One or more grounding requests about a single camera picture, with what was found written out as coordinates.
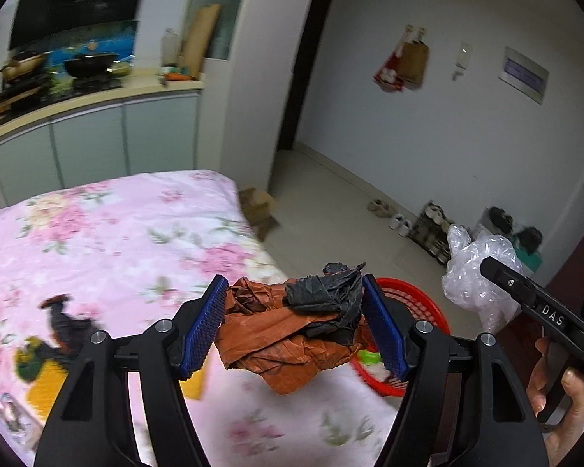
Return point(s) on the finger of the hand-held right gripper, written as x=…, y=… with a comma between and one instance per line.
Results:
x=525, y=292

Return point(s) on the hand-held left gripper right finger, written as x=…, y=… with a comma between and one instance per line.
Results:
x=384, y=331

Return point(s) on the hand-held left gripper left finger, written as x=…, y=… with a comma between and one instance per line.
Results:
x=207, y=326

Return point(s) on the red plastic basket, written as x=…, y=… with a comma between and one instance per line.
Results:
x=413, y=296

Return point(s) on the clear plastic bag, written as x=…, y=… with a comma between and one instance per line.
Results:
x=472, y=272

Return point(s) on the brown and black bags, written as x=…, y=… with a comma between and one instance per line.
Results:
x=272, y=335

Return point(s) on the black plastic bag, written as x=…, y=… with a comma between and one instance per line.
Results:
x=321, y=292

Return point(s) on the person's right hand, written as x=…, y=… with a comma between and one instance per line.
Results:
x=576, y=399

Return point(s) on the small green wrapper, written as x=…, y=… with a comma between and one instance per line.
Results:
x=370, y=357

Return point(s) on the dark bundle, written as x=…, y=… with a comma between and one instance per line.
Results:
x=528, y=239
x=501, y=219

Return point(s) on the white pair of shoes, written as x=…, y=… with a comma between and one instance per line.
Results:
x=401, y=224

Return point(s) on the shoe rack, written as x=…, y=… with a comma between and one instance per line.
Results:
x=430, y=233

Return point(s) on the pink floral blanket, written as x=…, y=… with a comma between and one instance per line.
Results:
x=126, y=253

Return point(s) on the beige pair of shoes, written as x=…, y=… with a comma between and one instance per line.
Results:
x=380, y=206

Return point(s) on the cardboard box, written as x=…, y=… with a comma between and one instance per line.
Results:
x=259, y=209

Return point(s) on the dark plastic bag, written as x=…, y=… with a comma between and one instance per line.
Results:
x=65, y=323

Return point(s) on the green snack wrapper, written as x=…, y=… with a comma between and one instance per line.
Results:
x=29, y=357

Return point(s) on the clear plastic wrapper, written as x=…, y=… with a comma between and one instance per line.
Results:
x=12, y=413

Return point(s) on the grey electrical panel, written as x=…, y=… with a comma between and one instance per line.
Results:
x=523, y=75

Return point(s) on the beige kitchen counter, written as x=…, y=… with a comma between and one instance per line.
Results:
x=141, y=88

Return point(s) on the orange and green sponge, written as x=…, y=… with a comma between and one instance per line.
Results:
x=177, y=75

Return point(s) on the brown paper bag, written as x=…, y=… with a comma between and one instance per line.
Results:
x=413, y=61

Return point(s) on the black gas stove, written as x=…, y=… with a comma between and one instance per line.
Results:
x=97, y=82

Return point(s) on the white plastic bottle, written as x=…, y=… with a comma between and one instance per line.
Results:
x=170, y=48

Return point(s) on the black wok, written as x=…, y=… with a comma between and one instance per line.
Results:
x=90, y=64

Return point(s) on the wooden cutting board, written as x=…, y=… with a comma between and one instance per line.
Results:
x=202, y=39

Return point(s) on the black induction cooker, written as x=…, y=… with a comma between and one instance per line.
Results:
x=22, y=90

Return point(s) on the blue printed backsplash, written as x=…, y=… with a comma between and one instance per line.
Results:
x=58, y=56

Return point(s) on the frosted glass panel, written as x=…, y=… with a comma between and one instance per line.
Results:
x=224, y=9

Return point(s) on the golden cooking pan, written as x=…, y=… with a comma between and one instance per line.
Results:
x=24, y=65

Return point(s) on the black range hood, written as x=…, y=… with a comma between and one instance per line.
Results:
x=78, y=0

